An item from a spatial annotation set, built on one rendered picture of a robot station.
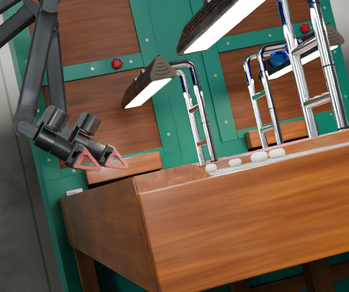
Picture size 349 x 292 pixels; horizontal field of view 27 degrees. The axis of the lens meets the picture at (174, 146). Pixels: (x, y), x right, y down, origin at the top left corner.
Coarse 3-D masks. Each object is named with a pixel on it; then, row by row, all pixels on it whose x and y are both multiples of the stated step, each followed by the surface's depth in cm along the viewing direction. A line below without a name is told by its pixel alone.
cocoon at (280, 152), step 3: (273, 150) 150; (276, 150) 150; (279, 150) 150; (282, 150) 150; (270, 153) 150; (273, 153) 150; (276, 153) 150; (279, 153) 150; (282, 153) 150; (270, 156) 150; (273, 156) 150; (276, 156) 150; (279, 156) 150; (282, 156) 150
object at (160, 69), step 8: (160, 56) 216; (152, 64) 218; (160, 64) 216; (168, 64) 217; (144, 72) 232; (152, 72) 215; (160, 72) 216; (168, 72) 216; (136, 80) 249; (144, 80) 224; (152, 80) 215; (160, 80) 218; (128, 88) 267; (136, 88) 239; (144, 88) 229; (160, 88) 238; (128, 96) 256; (136, 96) 245; (128, 104) 264
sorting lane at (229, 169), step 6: (342, 144) 131; (348, 144) 115; (312, 150) 145; (318, 150) 125; (324, 150) 114; (288, 156) 133; (294, 156) 114; (252, 162) 182; (258, 162) 154; (264, 162) 127; (270, 162) 112; (228, 168) 176; (234, 168) 146; (240, 168) 123; (246, 168) 111; (210, 174) 129; (216, 174) 111
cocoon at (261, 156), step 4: (260, 152) 154; (264, 152) 154; (252, 156) 154; (256, 156) 154; (260, 156) 154; (264, 156) 154; (252, 160) 154; (256, 160) 154; (260, 160) 154; (264, 160) 155
